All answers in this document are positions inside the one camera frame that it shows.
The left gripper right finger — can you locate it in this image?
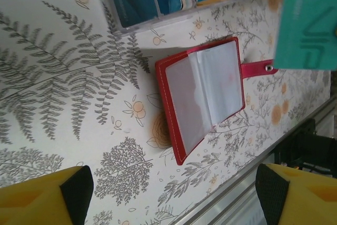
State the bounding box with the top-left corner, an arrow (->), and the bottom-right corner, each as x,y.
256,162 -> 337,225

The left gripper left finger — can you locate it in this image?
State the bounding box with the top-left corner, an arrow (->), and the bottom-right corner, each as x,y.
0,165 -> 95,225

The red card holder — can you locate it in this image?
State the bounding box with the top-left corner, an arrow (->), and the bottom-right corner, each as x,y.
154,36 -> 279,167

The teal credit card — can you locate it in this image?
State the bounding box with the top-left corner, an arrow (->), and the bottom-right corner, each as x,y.
273,0 -> 337,72

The clear acrylic card box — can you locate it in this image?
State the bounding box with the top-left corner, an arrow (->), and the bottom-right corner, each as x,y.
91,0 -> 255,40

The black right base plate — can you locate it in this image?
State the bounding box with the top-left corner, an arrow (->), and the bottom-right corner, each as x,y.
273,118 -> 337,181

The aluminium table edge rail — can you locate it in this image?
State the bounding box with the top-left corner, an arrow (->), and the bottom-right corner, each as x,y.
157,95 -> 337,225

